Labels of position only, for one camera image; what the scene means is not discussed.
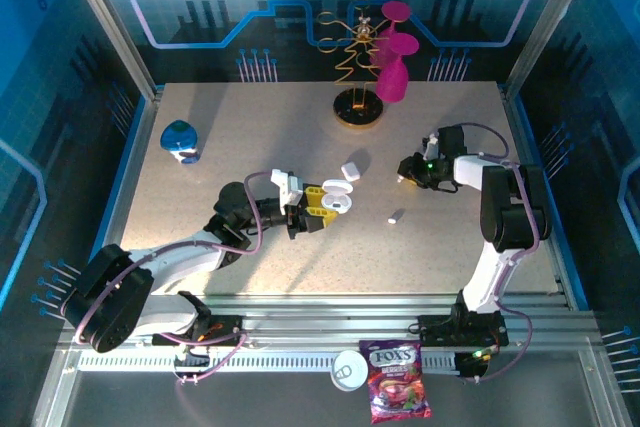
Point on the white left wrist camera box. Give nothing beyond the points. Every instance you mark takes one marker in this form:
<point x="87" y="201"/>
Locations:
<point x="286" y="187"/>

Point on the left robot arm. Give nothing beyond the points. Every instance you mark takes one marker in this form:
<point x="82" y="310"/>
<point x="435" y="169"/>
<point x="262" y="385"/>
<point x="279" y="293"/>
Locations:
<point x="185" y="257"/>

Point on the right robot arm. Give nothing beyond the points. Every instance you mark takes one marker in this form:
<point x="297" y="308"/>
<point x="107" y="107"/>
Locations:
<point x="515" y="207"/>

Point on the opaque pink wine glass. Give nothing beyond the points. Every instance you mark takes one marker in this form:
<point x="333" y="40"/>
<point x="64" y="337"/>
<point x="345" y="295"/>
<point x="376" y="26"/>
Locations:
<point x="391" y="82"/>

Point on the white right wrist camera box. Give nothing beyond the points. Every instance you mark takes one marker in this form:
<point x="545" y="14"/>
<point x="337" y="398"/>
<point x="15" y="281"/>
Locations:
<point x="431" y="144"/>

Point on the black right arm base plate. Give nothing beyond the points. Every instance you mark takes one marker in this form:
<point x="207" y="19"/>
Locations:
<point x="435" y="329"/>

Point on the blue and white cup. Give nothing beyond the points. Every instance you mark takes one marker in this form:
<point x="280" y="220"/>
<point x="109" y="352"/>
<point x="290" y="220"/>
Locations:
<point x="177" y="136"/>

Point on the purple Fox's candy bag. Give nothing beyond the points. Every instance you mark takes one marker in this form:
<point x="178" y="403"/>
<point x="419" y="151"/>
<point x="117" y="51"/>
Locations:
<point x="397" y="382"/>

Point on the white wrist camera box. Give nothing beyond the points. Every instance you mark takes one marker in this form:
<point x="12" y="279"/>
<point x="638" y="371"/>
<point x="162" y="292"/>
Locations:
<point x="431" y="144"/>
<point x="286" y="187"/>

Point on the aluminium frame post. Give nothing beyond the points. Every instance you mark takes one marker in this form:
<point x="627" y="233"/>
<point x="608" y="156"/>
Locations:
<point x="545" y="22"/>
<point x="107" y="22"/>

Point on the white earbud charging case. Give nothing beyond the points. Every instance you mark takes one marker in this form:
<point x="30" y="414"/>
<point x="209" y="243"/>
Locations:
<point x="350" y="171"/>
<point x="336" y="197"/>

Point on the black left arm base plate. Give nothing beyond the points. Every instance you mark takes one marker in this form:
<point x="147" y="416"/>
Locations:
<point x="225" y="329"/>

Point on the white can lid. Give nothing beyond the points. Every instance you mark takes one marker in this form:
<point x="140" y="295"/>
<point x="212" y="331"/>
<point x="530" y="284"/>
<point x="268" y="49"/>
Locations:
<point x="349" y="371"/>

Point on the aluminium mounting rail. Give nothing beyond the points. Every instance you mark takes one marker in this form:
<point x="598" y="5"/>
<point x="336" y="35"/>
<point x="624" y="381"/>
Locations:
<point x="325" y="317"/>

